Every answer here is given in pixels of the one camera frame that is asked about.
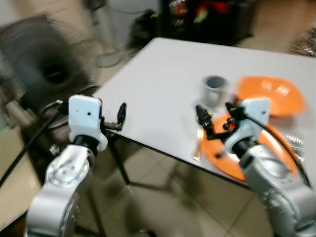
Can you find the black cabinet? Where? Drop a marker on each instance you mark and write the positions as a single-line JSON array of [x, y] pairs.
[[207, 22]]

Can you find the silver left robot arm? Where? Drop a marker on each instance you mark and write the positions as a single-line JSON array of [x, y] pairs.
[[63, 180]]

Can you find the grey cup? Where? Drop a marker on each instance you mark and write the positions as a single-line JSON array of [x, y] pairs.
[[215, 91]]

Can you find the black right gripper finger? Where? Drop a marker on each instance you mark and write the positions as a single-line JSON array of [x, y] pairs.
[[204, 118], [232, 109]]

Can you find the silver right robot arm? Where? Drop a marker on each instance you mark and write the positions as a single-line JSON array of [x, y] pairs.
[[276, 192]]

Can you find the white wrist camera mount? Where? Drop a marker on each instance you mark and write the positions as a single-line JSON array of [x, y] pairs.
[[85, 116], [249, 121]]

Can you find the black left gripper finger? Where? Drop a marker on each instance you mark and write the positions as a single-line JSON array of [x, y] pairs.
[[119, 114], [124, 112]]

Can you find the silver fork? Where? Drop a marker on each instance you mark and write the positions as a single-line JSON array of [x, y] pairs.
[[296, 139]]

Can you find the orange plate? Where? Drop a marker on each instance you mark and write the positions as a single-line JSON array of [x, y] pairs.
[[217, 155]]

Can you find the orange bowl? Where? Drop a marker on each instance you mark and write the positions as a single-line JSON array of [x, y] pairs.
[[271, 94]]

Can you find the black table frame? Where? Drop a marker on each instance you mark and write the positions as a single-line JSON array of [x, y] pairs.
[[119, 158]]

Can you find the black bag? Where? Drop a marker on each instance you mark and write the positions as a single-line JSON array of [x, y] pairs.
[[144, 30]]

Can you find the white pedestal fan stand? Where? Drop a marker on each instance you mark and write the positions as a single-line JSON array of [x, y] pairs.
[[106, 34]]

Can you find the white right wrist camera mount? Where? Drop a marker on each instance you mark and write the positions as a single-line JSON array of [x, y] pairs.
[[249, 121]]

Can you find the gold fork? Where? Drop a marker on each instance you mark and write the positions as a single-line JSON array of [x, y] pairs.
[[197, 148]]

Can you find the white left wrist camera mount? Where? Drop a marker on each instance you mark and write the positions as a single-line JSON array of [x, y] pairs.
[[85, 116]]

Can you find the black floor fan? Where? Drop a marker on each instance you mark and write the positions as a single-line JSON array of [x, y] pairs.
[[44, 64]]

